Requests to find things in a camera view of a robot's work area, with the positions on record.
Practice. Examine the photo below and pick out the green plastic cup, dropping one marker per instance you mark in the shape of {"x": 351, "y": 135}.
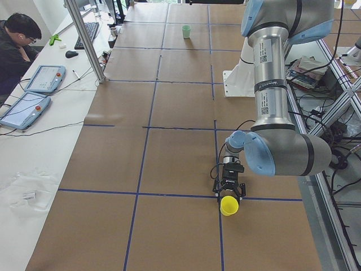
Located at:
{"x": 186, "y": 30}

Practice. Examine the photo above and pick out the yellow plastic cup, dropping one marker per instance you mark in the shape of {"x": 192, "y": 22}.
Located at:
{"x": 229, "y": 206}

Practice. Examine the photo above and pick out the clear plastic bag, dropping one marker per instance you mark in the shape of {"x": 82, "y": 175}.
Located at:
{"x": 30, "y": 193}

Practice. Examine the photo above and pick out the seated man in black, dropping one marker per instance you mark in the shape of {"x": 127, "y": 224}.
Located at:
{"x": 18, "y": 32}

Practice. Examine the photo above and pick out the aluminium frame post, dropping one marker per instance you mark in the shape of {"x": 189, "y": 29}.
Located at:
{"x": 88, "y": 45}

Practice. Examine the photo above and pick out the black white marker pen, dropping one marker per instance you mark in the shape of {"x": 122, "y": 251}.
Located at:
{"x": 76, "y": 74}

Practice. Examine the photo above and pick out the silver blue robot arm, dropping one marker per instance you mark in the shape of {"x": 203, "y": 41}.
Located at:
{"x": 272, "y": 147}

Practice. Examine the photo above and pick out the far teach pendant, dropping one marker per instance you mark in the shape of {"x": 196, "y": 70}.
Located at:
{"x": 46, "y": 79}

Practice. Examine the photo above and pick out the black keyboard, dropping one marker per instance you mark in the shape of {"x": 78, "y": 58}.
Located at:
{"x": 92, "y": 29}

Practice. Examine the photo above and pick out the black computer mouse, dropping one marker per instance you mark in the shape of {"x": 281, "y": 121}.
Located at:
{"x": 70, "y": 54}

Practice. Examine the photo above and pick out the near teach pendant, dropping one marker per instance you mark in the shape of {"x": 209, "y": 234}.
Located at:
{"x": 24, "y": 112}

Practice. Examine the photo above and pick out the small metal cup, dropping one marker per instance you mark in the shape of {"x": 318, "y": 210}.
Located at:
{"x": 114, "y": 32}

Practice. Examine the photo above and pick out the teach pendant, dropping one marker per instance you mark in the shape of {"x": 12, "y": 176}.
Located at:
{"x": 46, "y": 79}
{"x": 24, "y": 112}

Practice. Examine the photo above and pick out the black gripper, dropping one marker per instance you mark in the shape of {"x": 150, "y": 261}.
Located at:
{"x": 229, "y": 180}

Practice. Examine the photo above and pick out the stack of books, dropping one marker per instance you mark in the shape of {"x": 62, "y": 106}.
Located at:
{"x": 304, "y": 72}

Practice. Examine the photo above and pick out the green plastic toy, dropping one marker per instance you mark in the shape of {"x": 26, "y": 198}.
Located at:
{"x": 53, "y": 39}

